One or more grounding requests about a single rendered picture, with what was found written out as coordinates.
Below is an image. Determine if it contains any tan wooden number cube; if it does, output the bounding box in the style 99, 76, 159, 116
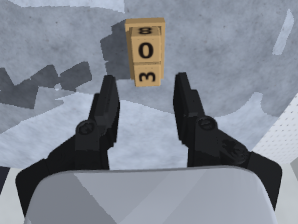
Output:
130, 26, 161, 63
133, 62, 161, 87

